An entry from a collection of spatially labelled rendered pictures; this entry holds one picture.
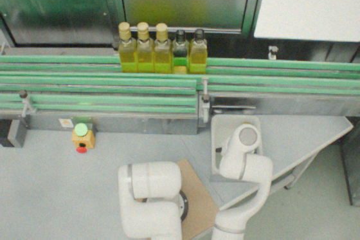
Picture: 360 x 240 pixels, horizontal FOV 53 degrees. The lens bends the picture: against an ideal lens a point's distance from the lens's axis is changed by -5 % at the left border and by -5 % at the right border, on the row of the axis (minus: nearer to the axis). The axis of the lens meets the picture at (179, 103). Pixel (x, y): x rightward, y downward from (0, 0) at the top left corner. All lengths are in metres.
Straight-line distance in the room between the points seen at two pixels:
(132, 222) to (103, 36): 0.75
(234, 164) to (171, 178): 0.17
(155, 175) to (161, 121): 0.37
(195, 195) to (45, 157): 0.57
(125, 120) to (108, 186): 0.24
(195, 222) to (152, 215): 0.29
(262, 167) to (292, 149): 0.46
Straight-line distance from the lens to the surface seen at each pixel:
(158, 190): 1.01
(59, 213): 1.38
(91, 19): 1.43
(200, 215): 1.29
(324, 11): 1.36
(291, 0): 1.29
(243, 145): 1.02
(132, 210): 1.02
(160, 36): 1.18
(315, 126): 1.53
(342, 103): 1.50
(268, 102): 1.42
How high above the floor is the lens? 2.02
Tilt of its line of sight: 58 degrees down
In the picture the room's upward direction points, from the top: straight up
